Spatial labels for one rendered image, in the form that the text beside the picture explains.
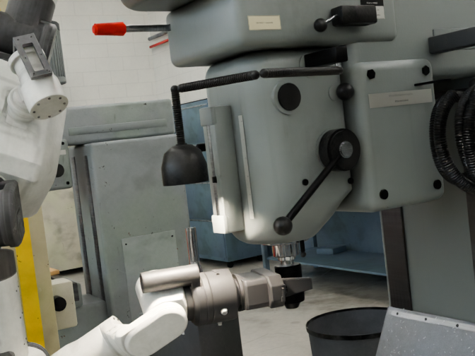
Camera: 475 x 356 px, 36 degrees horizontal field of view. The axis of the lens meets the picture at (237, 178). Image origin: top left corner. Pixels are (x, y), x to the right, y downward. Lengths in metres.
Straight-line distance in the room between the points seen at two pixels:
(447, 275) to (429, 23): 0.50
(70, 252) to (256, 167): 8.60
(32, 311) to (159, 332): 1.74
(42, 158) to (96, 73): 9.61
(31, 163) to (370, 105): 0.58
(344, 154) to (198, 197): 7.80
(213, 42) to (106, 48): 9.83
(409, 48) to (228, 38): 0.36
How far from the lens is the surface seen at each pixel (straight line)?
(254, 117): 1.18
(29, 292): 2.90
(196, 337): 1.62
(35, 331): 2.93
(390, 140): 1.29
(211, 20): 1.19
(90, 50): 10.91
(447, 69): 1.42
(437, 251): 1.55
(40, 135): 1.32
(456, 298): 1.54
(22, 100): 1.29
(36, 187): 1.30
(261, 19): 1.15
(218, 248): 8.74
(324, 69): 1.13
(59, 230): 9.66
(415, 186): 1.33
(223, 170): 1.20
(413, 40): 1.37
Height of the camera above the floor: 1.49
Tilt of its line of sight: 3 degrees down
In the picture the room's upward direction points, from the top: 7 degrees counter-clockwise
